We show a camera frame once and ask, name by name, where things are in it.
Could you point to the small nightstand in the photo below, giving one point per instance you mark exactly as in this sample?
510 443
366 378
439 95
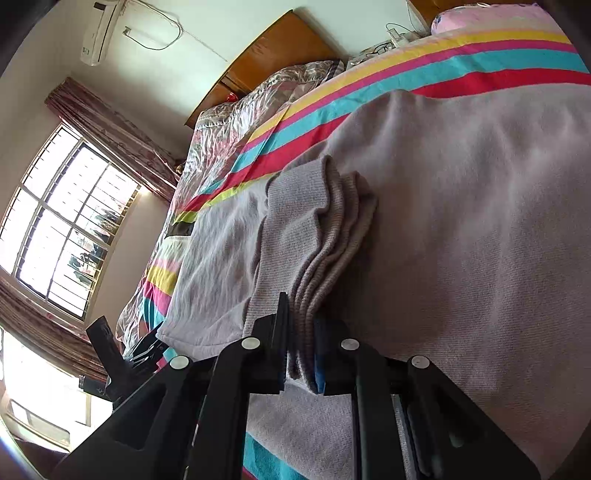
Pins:
364 57

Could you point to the white air conditioner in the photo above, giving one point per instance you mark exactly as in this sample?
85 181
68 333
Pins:
99 32

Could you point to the patterned maroon curtain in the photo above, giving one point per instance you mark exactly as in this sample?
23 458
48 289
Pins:
115 134
46 323

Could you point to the plain wooden headboard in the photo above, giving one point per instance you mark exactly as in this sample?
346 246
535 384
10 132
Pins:
268 60

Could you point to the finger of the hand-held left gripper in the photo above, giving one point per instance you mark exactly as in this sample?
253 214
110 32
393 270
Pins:
104 341
145 350

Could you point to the floral patterned quilt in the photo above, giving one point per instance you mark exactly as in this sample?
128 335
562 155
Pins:
221 134

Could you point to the bright glass window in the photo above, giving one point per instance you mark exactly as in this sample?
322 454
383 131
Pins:
37 406

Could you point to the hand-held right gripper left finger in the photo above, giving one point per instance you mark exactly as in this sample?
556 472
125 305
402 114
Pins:
272 350

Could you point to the white charger on nightstand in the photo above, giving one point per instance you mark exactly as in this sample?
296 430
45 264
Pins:
398 39

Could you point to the rainbow striped blanket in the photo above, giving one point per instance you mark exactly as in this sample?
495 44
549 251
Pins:
415 69

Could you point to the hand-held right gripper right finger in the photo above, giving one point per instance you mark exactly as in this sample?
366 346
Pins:
337 364

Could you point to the window with metal bars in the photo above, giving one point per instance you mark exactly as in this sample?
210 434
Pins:
60 230

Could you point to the pink floral pillow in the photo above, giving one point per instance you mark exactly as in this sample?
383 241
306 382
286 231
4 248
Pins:
461 21

